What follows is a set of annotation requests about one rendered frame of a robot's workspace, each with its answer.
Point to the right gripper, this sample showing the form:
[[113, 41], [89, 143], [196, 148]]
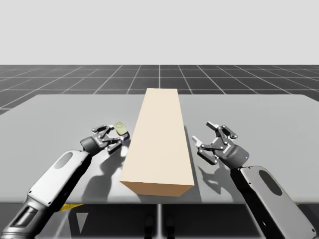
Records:
[[231, 154]]

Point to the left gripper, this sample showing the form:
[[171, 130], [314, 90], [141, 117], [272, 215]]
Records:
[[91, 144]]

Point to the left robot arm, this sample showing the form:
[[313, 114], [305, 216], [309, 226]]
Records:
[[52, 179]]

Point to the green and blue rectangular can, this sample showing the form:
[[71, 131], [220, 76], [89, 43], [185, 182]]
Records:
[[121, 128]]

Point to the tall board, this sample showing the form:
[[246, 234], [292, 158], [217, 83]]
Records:
[[159, 144]]

